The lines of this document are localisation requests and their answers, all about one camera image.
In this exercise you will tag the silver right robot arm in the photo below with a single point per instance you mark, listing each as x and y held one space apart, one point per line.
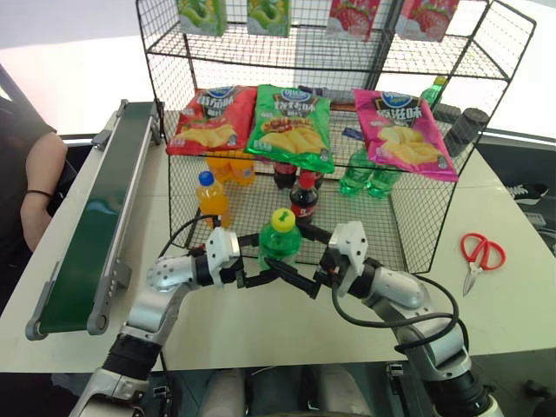
401 287

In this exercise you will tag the green conveyor belt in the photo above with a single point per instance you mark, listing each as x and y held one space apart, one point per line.
100 217

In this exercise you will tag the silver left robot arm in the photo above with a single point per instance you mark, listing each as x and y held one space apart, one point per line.
165 274

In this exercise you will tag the small blue card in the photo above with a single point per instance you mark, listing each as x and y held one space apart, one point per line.
352 133

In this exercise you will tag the black ribbed cylinder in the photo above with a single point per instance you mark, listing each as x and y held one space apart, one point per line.
447 114
467 130

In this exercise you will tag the pink potato chips bag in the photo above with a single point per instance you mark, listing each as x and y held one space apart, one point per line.
401 130

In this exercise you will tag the green soda bottle yellow cap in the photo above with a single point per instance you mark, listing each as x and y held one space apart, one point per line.
280 241

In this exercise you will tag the black and white sneaker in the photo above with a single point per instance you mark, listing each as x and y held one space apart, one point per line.
527 191

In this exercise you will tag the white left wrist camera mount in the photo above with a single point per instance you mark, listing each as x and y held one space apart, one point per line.
221 248

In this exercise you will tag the cola bottle red cap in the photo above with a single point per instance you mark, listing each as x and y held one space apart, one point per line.
304 202

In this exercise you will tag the green potato chips bag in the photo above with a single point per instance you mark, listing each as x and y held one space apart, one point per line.
291 130

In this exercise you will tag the person in black shirt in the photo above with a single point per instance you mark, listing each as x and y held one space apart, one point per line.
13 174

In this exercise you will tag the orange soda bottle blue cap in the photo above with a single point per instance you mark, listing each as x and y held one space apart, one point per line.
212 197

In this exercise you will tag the grey rounded shape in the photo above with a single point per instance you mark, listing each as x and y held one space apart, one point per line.
223 393

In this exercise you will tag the black wristband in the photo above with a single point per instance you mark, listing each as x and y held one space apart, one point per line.
37 192

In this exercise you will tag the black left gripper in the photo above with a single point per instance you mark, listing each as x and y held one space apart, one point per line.
232 273

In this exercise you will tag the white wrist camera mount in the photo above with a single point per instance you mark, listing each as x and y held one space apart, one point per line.
349 241
221 248

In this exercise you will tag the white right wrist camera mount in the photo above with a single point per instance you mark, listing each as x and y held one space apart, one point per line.
349 241

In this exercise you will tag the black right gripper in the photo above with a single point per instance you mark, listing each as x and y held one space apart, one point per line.
329 266

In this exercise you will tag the red potato chips bag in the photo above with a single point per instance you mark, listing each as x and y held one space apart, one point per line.
213 121

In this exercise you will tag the person's bare forearm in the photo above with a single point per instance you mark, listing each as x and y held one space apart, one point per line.
41 217

